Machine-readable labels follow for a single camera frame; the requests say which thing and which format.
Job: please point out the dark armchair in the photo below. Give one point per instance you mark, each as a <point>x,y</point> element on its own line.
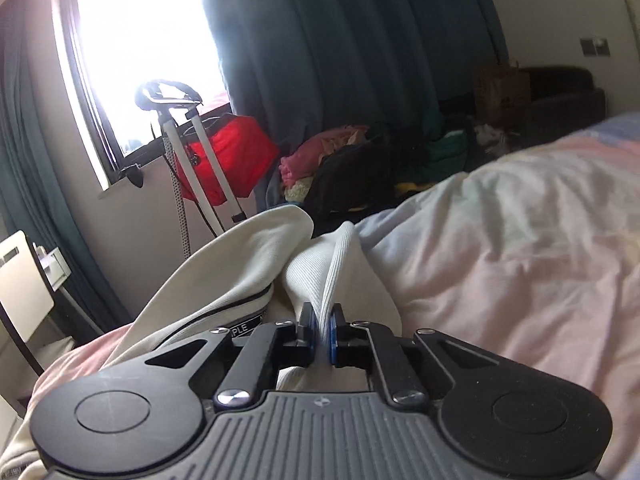
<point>565,99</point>

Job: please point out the brown paper bag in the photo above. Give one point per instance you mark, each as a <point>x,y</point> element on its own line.
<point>502,95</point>

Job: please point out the black clothes pile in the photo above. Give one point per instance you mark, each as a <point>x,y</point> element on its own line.
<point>364,178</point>

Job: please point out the red bag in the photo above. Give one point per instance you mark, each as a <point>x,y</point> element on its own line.
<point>243,149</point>

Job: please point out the teal window curtain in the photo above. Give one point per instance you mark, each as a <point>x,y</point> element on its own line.
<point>32,199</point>
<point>300,67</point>

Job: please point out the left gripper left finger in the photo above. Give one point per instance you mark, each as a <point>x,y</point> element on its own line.
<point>147,415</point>

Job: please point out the teal window curtain left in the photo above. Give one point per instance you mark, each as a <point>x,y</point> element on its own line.
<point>32,199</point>

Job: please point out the wall switch plate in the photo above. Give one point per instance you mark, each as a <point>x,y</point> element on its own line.
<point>595,46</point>

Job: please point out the white garment steamer stand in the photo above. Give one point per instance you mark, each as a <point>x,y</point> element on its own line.
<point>177,104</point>

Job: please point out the pink clothes pile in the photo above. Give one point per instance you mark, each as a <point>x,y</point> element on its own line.
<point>298,170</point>

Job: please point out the pastel pink bed duvet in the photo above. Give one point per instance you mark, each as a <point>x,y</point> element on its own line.
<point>534,257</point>

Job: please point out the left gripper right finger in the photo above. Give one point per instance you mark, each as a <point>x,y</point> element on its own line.
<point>494,412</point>

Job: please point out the cream white zip jacket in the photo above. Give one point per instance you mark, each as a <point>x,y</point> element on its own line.
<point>267,267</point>

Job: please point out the white and black chair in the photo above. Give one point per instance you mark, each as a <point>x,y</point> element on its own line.
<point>27,306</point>

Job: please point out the teal window curtain right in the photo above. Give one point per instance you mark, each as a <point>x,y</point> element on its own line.
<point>300,67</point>

